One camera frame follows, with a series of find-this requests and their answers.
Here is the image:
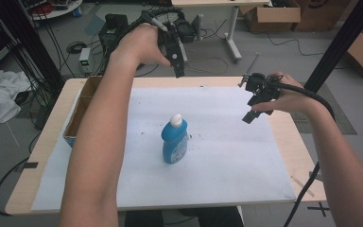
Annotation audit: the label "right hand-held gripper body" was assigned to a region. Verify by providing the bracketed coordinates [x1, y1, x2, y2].
[243, 72, 282, 103]

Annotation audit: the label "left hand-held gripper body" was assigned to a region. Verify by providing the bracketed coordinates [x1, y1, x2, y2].
[157, 22, 189, 64]

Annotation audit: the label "person's right hand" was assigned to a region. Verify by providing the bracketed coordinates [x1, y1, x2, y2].
[251, 71, 321, 115]

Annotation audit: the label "person's left hand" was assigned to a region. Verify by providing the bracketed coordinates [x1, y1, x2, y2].
[111, 23, 172, 69]

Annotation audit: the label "grey metal rod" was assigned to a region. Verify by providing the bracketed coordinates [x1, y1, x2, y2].
[237, 52, 262, 88]

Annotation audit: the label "white paper mat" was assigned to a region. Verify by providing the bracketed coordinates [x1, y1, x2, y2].
[30, 86, 298, 213]

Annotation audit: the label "black equipment box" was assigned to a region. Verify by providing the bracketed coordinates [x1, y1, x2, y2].
[98, 13, 130, 54]

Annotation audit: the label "white desk with metal leg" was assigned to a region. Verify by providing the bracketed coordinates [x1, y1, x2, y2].
[171, 0, 271, 62]

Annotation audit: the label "blue bottle with white cap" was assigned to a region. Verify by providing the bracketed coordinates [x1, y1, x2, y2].
[161, 113, 189, 165]

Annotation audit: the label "grey floor mat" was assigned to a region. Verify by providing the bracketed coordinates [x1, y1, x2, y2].
[290, 82, 359, 136]

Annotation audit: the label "white power supply unit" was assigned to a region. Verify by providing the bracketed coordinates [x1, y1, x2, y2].
[78, 46, 92, 76]

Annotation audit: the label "open cardboard box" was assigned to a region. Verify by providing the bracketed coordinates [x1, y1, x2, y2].
[62, 75, 104, 148]

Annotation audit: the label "person's dark trousers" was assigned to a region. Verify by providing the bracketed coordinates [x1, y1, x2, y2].
[124, 205, 245, 227]

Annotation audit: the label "black tape cross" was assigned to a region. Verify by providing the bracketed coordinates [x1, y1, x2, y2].
[306, 201, 331, 218]

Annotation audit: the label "round white table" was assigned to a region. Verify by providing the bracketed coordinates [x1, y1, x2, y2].
[21, 0, 84, 21]

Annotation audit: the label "white cloth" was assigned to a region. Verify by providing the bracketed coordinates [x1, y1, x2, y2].
[0, 68, 33, 128]

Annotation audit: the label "black sleeved gripper cable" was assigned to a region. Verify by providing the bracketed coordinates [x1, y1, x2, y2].
[272, 80, 337, 227]
[102, 7, 184, 69]

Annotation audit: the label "black metal frame post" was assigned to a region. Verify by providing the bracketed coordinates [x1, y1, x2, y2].
[303, 0, 363, 95]
[10, 0, 65, 93]

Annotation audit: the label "black floor cable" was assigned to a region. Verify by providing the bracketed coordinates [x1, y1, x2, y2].
[0, 156, 30, 218]

